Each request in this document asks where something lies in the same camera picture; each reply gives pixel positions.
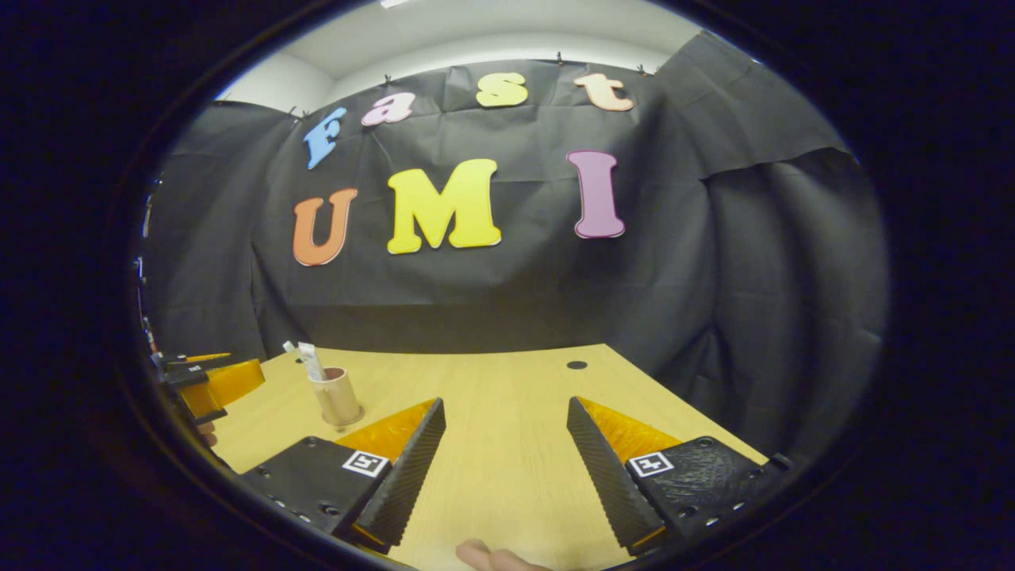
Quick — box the beige cup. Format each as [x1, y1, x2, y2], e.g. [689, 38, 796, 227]
[308, 366, 366, 429]

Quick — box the white toothpaste tube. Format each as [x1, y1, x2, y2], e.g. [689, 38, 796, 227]
[297, 343, 327, 383]

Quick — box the black backdrop cloth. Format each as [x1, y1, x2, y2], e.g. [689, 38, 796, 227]
[139, 32, 889, 469]

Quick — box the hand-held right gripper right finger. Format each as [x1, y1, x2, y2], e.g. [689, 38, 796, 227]
[566, 395, 794, 556]

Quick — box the wooden desktop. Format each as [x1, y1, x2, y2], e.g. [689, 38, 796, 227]
[208, 343, 768, 571]

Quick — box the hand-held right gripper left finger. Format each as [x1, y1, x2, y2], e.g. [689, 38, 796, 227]
[238, 397, 446, 554]

